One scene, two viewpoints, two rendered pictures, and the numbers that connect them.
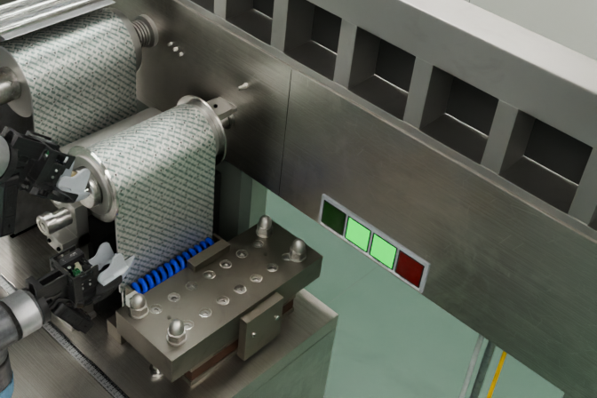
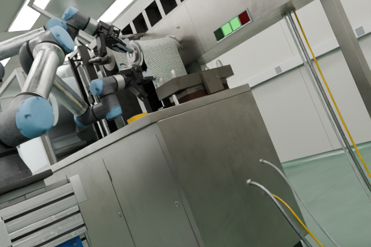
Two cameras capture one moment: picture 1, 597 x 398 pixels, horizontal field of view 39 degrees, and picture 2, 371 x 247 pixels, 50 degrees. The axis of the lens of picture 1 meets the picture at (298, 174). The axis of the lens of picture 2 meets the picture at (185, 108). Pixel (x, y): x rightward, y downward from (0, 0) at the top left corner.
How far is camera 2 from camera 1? 1.68 m
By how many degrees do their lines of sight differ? 43
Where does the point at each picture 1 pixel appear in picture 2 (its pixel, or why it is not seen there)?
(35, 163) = (108, 31)
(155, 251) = (166, 79)
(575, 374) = not seen: outside the picture
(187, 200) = (171, 60)
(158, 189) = (157, 51)
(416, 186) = not seen: outside the picture
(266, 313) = (210, 72)
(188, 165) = (166, 46)
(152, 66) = not seen: hidden behind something
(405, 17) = not seen: outside the picture
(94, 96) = not seen: hidden behind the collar
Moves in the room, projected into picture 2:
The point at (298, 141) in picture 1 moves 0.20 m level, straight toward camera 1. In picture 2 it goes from (197, 24) to (192, 15)
